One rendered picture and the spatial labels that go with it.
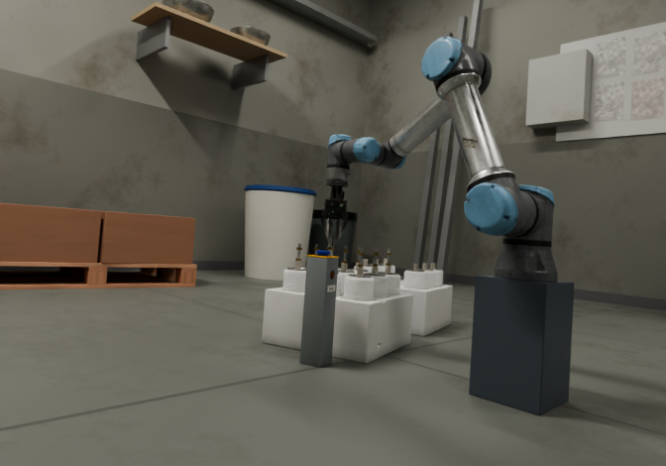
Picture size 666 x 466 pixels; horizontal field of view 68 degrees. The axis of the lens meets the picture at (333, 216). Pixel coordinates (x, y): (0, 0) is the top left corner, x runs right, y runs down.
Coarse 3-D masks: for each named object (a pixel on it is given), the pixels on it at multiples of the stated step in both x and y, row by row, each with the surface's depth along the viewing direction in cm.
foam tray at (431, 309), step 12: (444, 288) 218; (420, 300) 197; (432, 300) 203; (444, 300) 219; (420, 312) 197; (432, 312) 204; (444, 312) 220; (420, 324) 196; (432, 324) 205; (444, 324) 220
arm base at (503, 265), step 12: (504, 240) 126; (516, 240) 122; (528, 240) 120; (504, 252) 124; (516, 252) 121; (528, 252) 120; (540, 252) 120; (504, 264) 123; (516, 264) 120; (528, 264) 119; (540, 264) 119; (552, 264) 121; (504, 276) 122; (516, 276) 120; (528, 276) 118; (540, 276) 118; (552, 276) 119
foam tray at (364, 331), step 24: (264, 312) 166; (288, 312) 161; (336, 312) 153; (360, 312) 149; (384, 312) 158; (408, 312) 178; (264, 336) 165; (288, 336) 161; (336, 336) 152; (360, 336) 149; (384, 336) 158; (408, 336) 179; (360, 360) 148
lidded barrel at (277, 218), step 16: (256, 192) 384; (272, 192) 379; (288, 192) 380; (304, 192) 388; (256, 208) 383; (272, 208) 379; (288, 208) 381; (304, 208) 389; (256, 224) 383; (272, 224) 379; (288, 224) 381; (304, 224) 391; (256, 240) 383; (272, 240) 379; (288, 240) 382; (304, 240) 394; (256, 256) 383; (272, 256) 380; (288, 256) 383; (304, 256) 397; (256, 272) 383; (272, 272) 380
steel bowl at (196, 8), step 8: (168, 0) 356; (176, 0) 354; (184, 0) 354; (192, 0) 355; (200, 0) 358; (176, 8) 356; (184, 8) 356; (192, 8) 357; (200, 8) 360; (208, 8) 365; (192, 16) 360; (200, 16) 363; (208, 16) 369
